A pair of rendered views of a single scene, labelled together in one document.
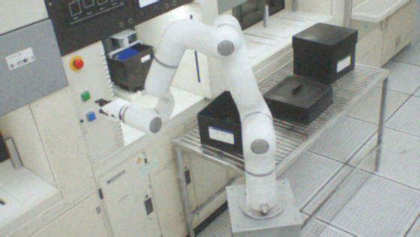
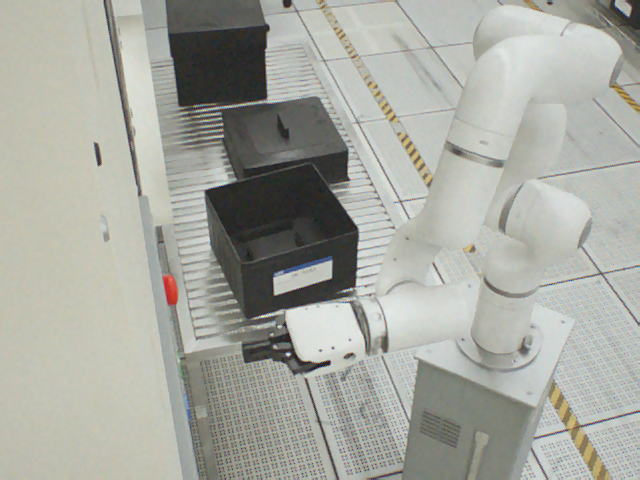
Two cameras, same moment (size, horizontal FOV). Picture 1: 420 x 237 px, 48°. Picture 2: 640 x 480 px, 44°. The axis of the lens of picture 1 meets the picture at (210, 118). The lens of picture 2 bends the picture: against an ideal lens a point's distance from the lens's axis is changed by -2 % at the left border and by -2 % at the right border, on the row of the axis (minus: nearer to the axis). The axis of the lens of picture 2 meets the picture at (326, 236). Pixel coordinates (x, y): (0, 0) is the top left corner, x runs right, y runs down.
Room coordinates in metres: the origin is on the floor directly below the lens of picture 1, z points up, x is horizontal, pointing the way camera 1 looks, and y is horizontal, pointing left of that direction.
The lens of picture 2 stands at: (1.24, 1.02, 2.09)
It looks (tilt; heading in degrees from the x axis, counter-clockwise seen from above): 42 degrees down; 300
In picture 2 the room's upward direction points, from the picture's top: 1 degrees clockwise
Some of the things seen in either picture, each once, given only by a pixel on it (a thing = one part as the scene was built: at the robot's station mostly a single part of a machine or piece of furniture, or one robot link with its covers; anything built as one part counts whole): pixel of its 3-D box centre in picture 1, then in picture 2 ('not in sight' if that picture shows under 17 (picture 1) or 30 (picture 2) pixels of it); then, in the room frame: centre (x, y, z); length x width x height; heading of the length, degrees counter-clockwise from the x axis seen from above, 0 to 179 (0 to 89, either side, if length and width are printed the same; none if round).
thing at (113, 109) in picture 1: (119, 110); (328, 335); (1.62, 0.35, 1.20); 0.11 x 0.10 x 0.07; 45
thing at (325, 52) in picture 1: (324, 52); (216, 45); (2.64, -0.74, 0.89); 0.29 x 0.29 x 0.25; 41
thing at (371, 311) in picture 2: (129, 114); (369, 328); (1.57, 0.30, 1.20); 0.09 x 0.03 x 0.08; 135
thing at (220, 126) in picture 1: (235, 121); (280, 238); (2.02, -0.13, 0.85); 0.28 x 0.28 x 0.17; 54
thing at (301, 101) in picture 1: (297, 97); (283, 140); (2.24, -0.49, 0.83); 0.29 x 0.29 x 0.13; 48
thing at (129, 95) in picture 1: (133, 86); not in sight; (2.46, 0.42, 0.89); 0.22 x 0.21 x 0.04; 45
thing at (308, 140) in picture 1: (290, 157); (265, 257); (2.30, -0.46, 0.38); 1.30 x 0.60 x 0.76; 135
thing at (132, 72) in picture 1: (127, 60); not in sight; (2.46, 0.42, 1.06); 0.24 x 0.20 x 0.32; 136
